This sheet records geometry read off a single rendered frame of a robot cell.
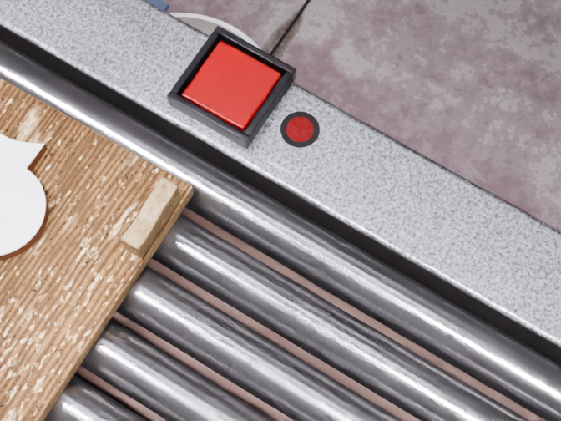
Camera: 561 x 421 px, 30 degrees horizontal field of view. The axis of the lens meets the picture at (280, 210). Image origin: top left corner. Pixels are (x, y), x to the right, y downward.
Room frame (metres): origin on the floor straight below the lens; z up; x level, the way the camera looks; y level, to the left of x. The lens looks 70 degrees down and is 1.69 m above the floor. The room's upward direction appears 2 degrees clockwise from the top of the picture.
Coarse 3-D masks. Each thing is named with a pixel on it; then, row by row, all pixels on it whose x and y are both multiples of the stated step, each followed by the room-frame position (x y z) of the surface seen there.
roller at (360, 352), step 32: (192, 224) 0.27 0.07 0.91; (160, 256) 0.24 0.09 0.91; (192, 256) 0.24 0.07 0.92; (224, 256) 0.24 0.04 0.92; (224, 288) 0.22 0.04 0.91; (256, 288) 0.22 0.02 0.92; (288, 288) 0.22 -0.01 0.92; (256, 320) 0.20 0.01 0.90; (288, 320) 0.19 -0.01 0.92; (320, 320) 0.19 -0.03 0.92; (352, 320) 0.20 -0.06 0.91; (320, 352) 0.17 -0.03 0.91; (352, 352) 0.17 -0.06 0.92; (384, 352) 0.17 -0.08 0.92; (384, 384) 0.15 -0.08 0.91; (416, 384) 0.15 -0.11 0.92; (448, 384) 0.15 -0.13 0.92; (416, 416) 0.13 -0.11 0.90; (448, 416) 0.13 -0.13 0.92; (480, 416) 0.13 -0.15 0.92; (512, 416) 0.13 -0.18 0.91
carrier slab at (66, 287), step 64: (0, 128) 0.33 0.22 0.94; (64, 128) 0.33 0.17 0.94; (64, 192) 0.28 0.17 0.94; (128, 192) 0.28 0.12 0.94; (192, 192) 0.29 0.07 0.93; (64, 256) 0.23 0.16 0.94; (128, 256) 0.23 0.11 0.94; (0, 320) 0.18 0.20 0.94; (64, 320) 0.18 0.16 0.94; (0, 384) 0.13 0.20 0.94; (64, 384) 0.13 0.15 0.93
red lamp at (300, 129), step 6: (294, 120) 0.36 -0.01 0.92; (300, 120) 0.36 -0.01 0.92; (306, 120) 0.36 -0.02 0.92; (288, 126) 0.35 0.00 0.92; (294, 126) 0.35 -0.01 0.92; (300, 126) 0.35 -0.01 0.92; (306, 126) 0.35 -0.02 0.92; (312, 126) 0.35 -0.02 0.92; (288, 132) 0.35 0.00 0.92; (294, 132) 0.35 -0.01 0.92; (300, 132) 0.35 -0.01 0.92; (306, 132) 0.35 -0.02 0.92; (312, 132) 0.35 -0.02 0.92; (294, 138) 0.34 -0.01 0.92; (300, 138) 0.34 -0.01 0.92; (306, 138) 0.34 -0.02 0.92
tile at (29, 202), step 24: (0, 144) 0.31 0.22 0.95; (24, 144) 0.32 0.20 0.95; (0, 168) 0.29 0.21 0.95; (24, 168) 0.29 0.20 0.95; (0, 192) 0.27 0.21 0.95; (24, 192) 0.28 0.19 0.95; (0, 216) 0.26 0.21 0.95; (24, 216) 0.26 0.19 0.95; (0, 240) 0.24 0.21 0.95; (24, 240) 0.24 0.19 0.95
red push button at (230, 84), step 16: (224, 48) 0.41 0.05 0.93; (208, 64) 0.40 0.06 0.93; (224, 64) 0.40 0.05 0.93; (240, 64) 0.40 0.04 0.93; (256, 64) 0.40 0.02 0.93; (192, 80) 0.38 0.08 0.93; (208, 80) 0.39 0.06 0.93; (224, 80) 0.39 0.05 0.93; (240, 80) 0.39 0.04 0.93; (256, 80) 0.39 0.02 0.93; (272, 80) 0.39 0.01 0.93; (192, 96) 0.37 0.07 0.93; (208, 96) 0.37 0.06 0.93; (224, 96) 0.37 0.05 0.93; (240, 96) 0.37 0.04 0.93; (256, 96) 0.37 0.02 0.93; (224, 112) 0.36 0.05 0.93; (240, 112) 0.36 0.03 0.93; (256, 112) 0.36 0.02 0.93; (240, 128) 0.34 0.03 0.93
